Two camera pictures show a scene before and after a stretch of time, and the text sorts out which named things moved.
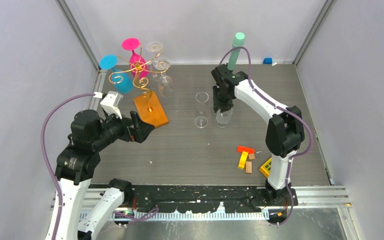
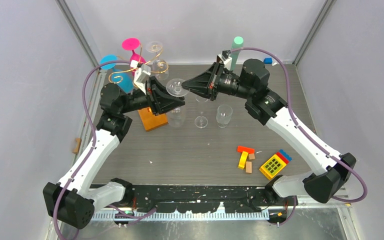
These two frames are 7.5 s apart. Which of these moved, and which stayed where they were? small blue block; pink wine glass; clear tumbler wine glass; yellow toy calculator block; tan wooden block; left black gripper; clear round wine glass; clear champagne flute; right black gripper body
Moved: right black gripper body; clear round wine glass; left black gripper
Stayed: clear tumbler wine glass; pink wine glass; yellow toy calculator block; small blue block; clear champagne flute; tan wooden block
